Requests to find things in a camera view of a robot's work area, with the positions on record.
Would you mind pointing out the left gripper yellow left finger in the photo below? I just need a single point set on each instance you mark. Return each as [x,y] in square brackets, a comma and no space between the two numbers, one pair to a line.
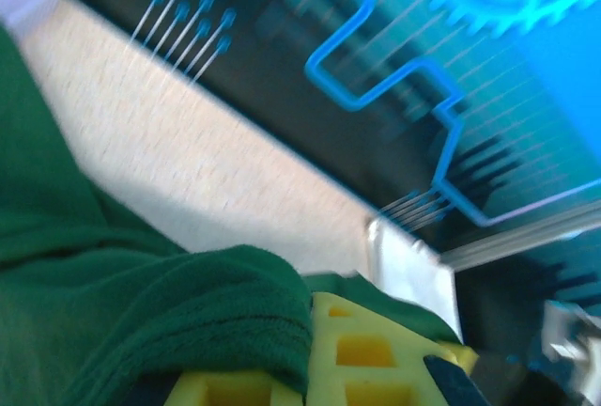
[235,392]

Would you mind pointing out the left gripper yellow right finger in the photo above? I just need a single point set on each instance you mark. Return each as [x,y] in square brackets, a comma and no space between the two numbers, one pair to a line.
[366,378]

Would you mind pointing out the green t-shirt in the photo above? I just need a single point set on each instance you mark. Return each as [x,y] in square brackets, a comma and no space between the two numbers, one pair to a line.
[94,260]

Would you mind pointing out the folded white t-shirt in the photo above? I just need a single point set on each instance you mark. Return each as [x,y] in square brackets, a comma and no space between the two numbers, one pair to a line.
[413,279]

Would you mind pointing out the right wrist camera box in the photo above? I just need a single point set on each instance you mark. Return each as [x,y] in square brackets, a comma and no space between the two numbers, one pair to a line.
[568,335]

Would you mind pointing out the aluminium frame post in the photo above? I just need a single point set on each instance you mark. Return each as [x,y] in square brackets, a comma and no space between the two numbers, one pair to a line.
[526,239]

